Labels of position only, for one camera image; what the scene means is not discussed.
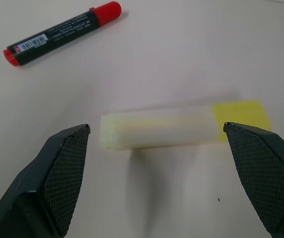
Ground black marker with red cap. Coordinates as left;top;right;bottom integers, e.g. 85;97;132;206
2;1;122;67

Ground yellow eraser with translucent sleeve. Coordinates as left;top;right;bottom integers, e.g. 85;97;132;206
99;99;272;151

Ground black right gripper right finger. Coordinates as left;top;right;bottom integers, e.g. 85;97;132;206
222;121;284;238

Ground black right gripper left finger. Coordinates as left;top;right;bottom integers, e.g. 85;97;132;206
0;123;91;238

